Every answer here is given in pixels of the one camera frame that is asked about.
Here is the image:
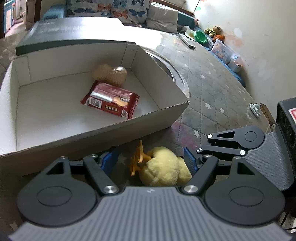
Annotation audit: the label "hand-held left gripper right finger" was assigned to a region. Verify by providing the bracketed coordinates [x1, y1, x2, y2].
[181, 147, 255, 195]

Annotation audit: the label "butterfly print pillows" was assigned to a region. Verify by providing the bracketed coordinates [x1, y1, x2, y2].
[66, 0, 153, 25]

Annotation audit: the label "striped plush toy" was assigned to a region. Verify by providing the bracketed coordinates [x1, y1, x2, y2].
[204, 26, 222, 37]

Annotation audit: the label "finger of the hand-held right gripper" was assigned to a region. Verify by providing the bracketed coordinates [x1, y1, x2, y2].
[196, 129, 247, 156]

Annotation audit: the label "blue sofa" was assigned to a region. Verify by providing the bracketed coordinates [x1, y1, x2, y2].
[42, 5, 247, 87]

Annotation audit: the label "dark grey box lid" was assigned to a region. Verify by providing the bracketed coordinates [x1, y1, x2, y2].
[16, 17, 189, 98]

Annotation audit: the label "clear plastic toy box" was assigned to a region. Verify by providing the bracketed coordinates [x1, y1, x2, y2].
[211, 39, 233, 65]

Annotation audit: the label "white flat box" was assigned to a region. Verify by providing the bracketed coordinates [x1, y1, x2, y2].
[179, 33, 196, 50]

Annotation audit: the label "white pillow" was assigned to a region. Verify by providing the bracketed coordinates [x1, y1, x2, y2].
[146, 3, 179, 34]

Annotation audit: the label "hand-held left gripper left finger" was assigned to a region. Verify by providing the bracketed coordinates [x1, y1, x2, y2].
[45, 146, 120, 195]

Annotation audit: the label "yellow plush duck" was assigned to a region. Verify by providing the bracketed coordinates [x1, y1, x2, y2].
[130, 139, 193, 186]

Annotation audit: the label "green plastic bowl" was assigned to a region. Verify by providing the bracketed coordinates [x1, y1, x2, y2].
[194, 30, 208, 45]

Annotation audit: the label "beige bumpy ball toy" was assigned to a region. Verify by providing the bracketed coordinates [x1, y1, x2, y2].
[91, 64, 127, 87]

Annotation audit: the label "brown cardboard piece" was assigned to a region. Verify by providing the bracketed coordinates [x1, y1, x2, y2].
[259, 103, 277, 127]

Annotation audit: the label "colourful pinwheel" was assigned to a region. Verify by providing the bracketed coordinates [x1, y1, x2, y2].
[194, 0, 205, 18]

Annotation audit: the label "red snack packet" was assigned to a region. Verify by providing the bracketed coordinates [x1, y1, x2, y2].
[80, 80, 141, 120]

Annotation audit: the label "grey quilted star mattress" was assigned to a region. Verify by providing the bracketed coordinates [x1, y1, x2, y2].
[0, 31, 278, 160]

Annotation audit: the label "white cardboard box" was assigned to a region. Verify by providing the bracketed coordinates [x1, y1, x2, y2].
[0, 38, 190, 178]

